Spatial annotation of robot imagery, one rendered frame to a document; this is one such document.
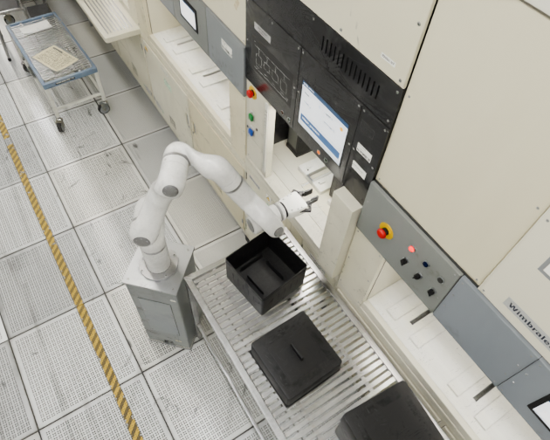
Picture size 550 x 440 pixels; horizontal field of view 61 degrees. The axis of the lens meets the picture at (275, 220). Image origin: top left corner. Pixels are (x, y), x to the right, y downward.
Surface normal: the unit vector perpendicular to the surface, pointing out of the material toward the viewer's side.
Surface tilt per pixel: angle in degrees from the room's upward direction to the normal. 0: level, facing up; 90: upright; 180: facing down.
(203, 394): 0
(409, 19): 88
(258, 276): 0
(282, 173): 0
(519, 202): 90
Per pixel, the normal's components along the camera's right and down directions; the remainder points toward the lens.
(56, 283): 0.05, -0.58
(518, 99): -0.84, 0.41
